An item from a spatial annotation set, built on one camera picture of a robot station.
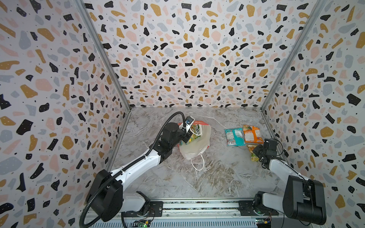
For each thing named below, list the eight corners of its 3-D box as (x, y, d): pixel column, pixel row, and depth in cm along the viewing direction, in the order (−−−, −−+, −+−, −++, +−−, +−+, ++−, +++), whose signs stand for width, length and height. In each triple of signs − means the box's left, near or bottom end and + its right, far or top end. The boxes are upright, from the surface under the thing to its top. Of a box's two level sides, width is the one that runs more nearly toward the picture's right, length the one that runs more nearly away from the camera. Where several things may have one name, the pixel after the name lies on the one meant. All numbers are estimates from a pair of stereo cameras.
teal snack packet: (227, 146, 101) (228, 144, 98) (224, 130, 110) (225, 127, 108) (245, 146, 101) (246, 144, 98) (240, 130, 110) (242, 128, 108)
